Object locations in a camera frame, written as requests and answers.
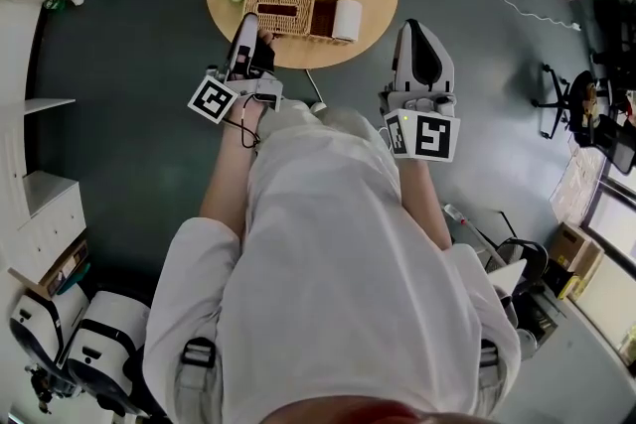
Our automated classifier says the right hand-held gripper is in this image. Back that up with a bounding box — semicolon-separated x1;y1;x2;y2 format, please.
379;18;462;164

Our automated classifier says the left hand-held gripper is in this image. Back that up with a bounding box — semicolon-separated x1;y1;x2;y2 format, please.
187;12;285;125

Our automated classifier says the wicker tissue box lid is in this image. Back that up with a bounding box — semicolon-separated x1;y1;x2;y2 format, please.
241;0;316;38

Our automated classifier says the wicker basket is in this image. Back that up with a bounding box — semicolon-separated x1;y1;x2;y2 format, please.
241;0;365;48

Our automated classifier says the person's right forearm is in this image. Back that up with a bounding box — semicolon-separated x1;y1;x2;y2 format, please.
398;157;454;253

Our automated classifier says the person's left forearm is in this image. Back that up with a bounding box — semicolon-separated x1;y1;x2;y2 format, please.
198;96;270;242

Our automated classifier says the white paper roll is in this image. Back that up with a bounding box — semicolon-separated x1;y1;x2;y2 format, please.
330;0;365;43

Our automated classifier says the plain cardboard box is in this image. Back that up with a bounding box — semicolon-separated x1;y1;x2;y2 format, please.
545;220;606;303

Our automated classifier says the labelled cardboard box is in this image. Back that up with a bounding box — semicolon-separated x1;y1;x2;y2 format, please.
38;236;91;300

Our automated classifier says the clear plastic bottle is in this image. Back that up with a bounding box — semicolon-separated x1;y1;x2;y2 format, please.
442;203;471;228

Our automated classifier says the black office chair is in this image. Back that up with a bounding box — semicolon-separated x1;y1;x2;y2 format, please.
530;63;636;141

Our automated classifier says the pale floor mat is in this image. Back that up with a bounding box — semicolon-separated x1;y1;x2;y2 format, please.
548;145;611;228

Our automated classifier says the white desk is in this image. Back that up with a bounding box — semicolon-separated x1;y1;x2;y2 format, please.
446;203;529;297

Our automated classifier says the person's white shirt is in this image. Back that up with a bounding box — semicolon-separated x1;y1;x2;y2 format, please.
142;97;524;424

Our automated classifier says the white drawer cabinet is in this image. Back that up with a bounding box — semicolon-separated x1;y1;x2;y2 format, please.
0;96;89;285

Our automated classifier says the white black-trimmed case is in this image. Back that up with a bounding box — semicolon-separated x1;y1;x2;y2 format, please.
8;284;91;384
66;289;152;416

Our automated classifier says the white table cable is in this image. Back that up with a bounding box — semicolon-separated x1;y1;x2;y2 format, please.
304;68;327;111

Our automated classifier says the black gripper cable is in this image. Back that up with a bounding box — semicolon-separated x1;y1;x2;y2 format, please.
220;92;263;151

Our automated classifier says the grey shoulder strap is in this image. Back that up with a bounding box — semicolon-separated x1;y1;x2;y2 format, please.
478;339;502;394
178;336;219;424

